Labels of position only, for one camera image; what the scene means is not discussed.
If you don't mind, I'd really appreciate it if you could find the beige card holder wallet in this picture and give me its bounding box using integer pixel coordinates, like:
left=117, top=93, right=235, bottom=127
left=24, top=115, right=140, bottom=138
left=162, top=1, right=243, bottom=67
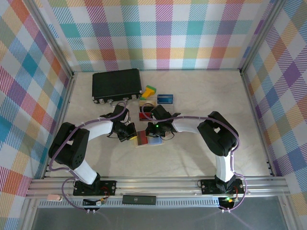
left=134, top=129, right=165, bottom=149

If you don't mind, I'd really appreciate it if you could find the red black card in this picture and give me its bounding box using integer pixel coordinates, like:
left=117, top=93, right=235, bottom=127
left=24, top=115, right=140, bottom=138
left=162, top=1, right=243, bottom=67
left=136, top=130, right=148, bottom=146

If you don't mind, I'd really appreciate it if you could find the teal blue card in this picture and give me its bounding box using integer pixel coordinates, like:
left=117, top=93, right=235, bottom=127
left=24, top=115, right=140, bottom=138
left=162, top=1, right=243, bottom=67
left=157, top=94, right=174, bottom=104

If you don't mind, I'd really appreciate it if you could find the green yellow foam block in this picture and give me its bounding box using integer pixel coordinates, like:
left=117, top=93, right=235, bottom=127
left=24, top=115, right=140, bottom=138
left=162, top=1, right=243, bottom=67
left=141, top=84, right=158, bottom=101

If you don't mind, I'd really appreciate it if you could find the black briefcase with metal latches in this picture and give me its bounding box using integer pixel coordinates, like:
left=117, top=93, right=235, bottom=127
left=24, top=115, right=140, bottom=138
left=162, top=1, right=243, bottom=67
left=92, top=69, right=142, bottom=107

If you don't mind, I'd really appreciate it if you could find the black bar device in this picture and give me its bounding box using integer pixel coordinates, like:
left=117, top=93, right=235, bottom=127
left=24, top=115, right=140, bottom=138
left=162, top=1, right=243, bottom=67
left=121, top=195, right=157, bottom=206

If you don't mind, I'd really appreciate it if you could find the small connector board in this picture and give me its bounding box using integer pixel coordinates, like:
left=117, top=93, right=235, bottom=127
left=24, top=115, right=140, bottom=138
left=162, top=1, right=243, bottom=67
left=83, top=197, right=106, bottom=207
left=219, top=196, right=238, bottom=207

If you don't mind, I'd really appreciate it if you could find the slotted metal strip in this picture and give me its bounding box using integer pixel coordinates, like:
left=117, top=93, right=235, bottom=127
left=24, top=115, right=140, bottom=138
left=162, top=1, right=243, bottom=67
left=38, top=200, right=240, bottom=208

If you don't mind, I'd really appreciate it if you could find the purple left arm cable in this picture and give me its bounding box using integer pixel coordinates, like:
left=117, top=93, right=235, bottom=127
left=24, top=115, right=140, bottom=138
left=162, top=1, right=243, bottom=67
left=49, top=102, right=128, bottom=213

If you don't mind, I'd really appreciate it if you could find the aluminium mounting rail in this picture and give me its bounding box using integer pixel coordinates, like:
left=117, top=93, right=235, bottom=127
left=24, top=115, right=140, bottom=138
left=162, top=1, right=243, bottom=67
left=25, top=176, right=290, bottom=199

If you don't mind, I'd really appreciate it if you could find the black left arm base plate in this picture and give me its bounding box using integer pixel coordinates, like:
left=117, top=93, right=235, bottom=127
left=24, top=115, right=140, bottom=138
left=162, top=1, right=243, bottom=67
left=72, top=179, right=118, bottom=196

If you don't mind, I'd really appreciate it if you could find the aluminium side rail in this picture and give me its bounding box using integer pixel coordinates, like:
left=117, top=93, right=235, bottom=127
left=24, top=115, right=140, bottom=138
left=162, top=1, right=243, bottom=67
left=239, top=71, right=281, bottom=177
left=42, top=71, right=77, bottom=179

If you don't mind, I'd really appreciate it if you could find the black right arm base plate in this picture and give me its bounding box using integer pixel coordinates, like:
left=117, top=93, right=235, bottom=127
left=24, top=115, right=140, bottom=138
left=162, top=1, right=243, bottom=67
left=200, top=178, right=245, bottom=195

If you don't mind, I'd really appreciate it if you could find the aluminium frame post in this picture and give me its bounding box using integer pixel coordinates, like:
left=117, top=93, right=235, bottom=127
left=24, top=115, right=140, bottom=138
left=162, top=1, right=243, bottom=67
left=23, top=0, right=75, bottom=77
left=239, top=0, right=288, bottom=74

